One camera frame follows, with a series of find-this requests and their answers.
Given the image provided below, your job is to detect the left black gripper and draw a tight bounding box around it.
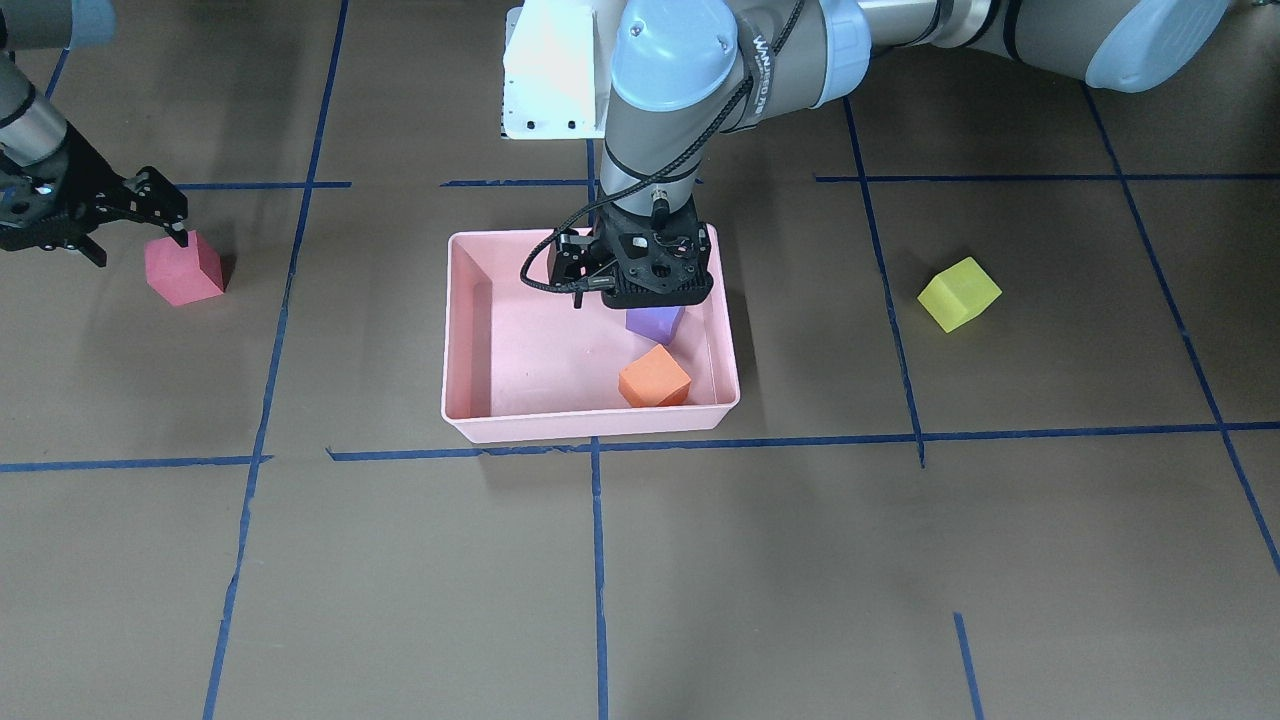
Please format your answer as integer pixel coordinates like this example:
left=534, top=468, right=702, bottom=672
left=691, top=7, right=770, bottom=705
left=550, top=200, right=716, bottom=309

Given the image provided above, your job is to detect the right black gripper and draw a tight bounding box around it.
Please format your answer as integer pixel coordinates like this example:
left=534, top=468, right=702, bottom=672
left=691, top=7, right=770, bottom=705
left=1, top=126, right=189, bottom=268

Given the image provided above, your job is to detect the purple foam block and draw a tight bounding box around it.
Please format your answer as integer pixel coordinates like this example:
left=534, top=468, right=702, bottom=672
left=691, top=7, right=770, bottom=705
left=625, top=306, right=686, bottom=346

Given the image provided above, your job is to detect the orange foam block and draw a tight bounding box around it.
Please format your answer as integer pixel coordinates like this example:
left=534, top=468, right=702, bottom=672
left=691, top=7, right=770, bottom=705
left=618, top=345, right=692, bottom=407

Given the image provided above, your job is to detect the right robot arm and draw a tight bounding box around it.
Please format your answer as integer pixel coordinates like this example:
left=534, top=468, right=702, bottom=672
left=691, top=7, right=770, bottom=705
left=1, top=1, right=189, bottom=266

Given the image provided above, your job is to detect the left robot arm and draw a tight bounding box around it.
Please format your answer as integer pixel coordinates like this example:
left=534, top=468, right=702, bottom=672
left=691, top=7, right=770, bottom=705
left=520, top=1, right=1228, bottom=309

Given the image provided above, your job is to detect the pink plastic bin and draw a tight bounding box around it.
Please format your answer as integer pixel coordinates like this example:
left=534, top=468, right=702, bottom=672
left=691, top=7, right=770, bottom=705
left=440, top=231, right=741, bottom=445

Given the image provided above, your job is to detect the red foam block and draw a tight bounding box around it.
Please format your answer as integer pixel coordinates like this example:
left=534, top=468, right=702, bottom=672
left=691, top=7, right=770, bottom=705
left=143, top=231, right=227, bottom=307

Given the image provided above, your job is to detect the yellow foam block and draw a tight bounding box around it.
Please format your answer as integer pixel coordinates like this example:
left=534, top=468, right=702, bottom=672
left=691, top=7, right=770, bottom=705
left=916, top=256, right=1004, bottom=333

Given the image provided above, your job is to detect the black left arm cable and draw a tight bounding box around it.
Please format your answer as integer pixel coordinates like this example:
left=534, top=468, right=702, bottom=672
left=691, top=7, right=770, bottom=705
left=518, top=0, right=812, bottom=293

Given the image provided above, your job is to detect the white camera mast post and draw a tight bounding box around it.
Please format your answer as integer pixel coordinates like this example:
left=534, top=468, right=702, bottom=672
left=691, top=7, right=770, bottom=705
left=500, top=1, right=625, bottom=140

